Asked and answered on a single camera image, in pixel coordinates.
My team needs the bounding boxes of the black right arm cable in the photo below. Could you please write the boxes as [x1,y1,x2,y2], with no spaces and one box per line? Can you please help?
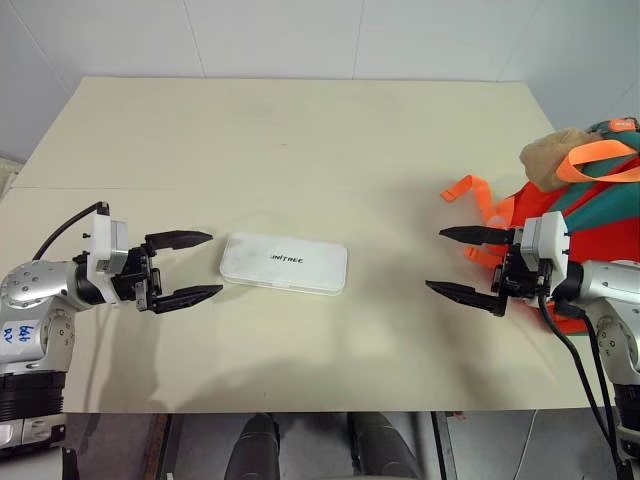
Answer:
[537,292,622,480]

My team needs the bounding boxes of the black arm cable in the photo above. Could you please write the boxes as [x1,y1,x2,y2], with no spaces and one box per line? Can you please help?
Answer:
[30,201,111,263]
[537,292,622,480]

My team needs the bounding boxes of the white floor cable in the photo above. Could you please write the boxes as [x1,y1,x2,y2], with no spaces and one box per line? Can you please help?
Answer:
[514,410,539,480]

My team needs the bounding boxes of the dark rounded robot leg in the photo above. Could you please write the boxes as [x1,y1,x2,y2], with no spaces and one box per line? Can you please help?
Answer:
[346,411,420,480]
[223,412,281,480]

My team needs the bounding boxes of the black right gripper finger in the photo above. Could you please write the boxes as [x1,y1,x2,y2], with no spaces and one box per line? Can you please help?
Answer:
[425,280,509,318]
[438,225,518,247]

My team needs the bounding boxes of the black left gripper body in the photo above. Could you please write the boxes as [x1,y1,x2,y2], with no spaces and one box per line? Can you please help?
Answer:
[110,242,163,314]

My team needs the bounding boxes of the orange and green backpack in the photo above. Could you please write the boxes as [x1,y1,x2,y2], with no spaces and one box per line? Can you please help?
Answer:
[439,117,640,337]

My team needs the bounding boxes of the black table frame bar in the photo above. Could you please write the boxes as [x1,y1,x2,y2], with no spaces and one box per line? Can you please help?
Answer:
[147,413,176,480]
[431,410,457,480]

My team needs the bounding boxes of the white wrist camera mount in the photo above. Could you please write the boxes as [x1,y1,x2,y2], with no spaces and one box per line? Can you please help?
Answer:
[81,209,132,305]
[513,211,572,302]

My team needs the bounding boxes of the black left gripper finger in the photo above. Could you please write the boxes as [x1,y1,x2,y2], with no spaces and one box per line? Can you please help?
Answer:
[150,284,225,315]
[144,230,214,252]

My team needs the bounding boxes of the white plastic case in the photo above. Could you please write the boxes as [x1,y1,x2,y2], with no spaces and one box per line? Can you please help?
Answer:
[219,230,349,297]

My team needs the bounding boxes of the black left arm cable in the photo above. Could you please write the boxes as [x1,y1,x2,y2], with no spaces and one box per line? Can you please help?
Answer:
[30,201,111,263]

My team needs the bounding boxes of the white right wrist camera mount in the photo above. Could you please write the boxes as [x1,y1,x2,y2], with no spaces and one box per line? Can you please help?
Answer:
[513,211,572,302]

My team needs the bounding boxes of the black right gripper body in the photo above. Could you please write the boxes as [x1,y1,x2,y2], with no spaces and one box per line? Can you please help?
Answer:
[490,244,553,310]

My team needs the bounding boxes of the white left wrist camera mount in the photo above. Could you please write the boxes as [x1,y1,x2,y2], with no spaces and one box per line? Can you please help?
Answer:
[81,209,132,305]

